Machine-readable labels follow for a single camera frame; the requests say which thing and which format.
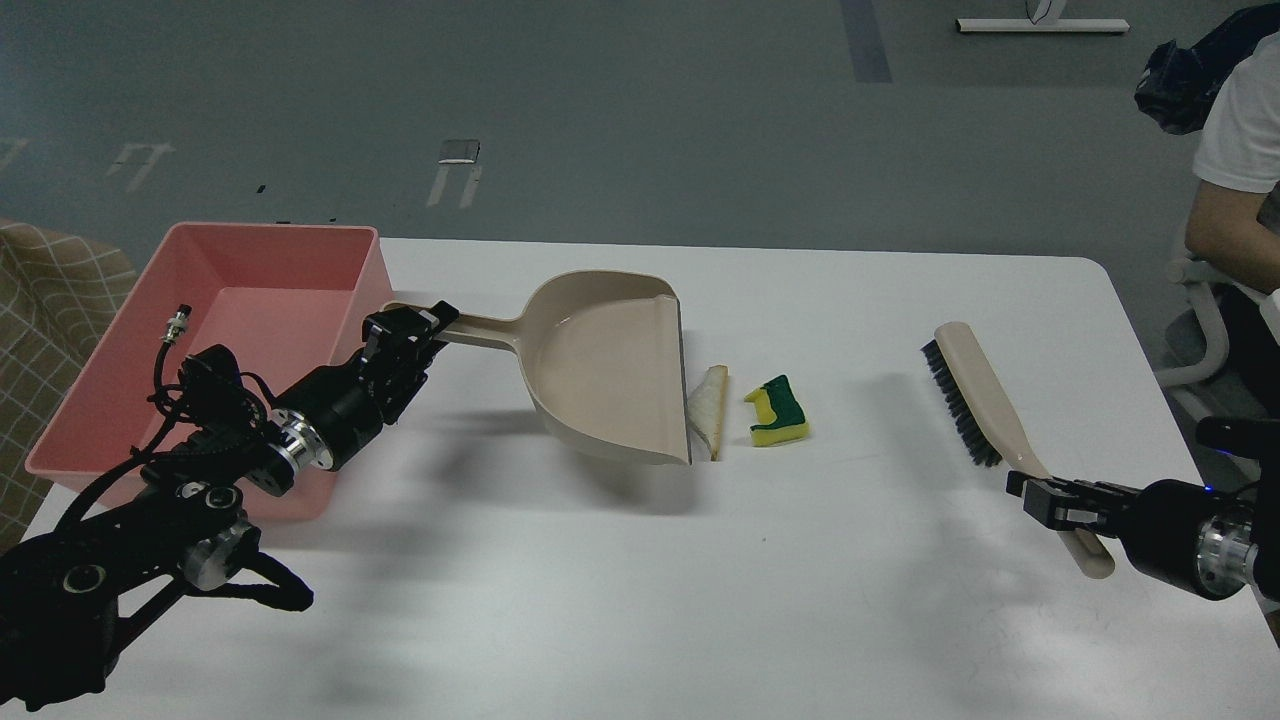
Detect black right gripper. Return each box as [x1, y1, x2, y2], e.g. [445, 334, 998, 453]
[1006, 470, 1231, 601]

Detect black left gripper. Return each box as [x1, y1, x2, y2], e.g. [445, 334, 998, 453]
[275, 301, 460, 471]

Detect beige hand brush black bristles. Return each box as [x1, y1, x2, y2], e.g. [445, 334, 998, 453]
[922, 322, 1115, 579]

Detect beige plastic dustpan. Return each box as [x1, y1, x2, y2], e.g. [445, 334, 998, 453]
[440, 270, 691, 466]

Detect yellow green sponge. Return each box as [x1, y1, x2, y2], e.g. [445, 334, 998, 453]
[742, 374, 810, 447]

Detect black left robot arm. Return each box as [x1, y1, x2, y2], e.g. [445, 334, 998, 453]
[1, 301, 460, 712]

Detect pink plastic bin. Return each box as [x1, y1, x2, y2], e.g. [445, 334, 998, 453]
[26, 223, 393, 491]

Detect silver floor socket plate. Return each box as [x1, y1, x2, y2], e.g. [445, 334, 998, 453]
[436, 138, 483, 165]

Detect white office chair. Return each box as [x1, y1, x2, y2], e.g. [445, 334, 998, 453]
[1155, 250, 1234, 423]

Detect person in white shirt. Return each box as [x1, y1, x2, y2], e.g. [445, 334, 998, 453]
[1184, 33, 1279, 418]

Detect beige checkered cloth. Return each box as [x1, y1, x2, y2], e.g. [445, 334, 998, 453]
[1, 219, 137, 550]

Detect white desk base bar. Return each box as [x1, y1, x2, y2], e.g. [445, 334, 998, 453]
[955, 1, 1132, 35]

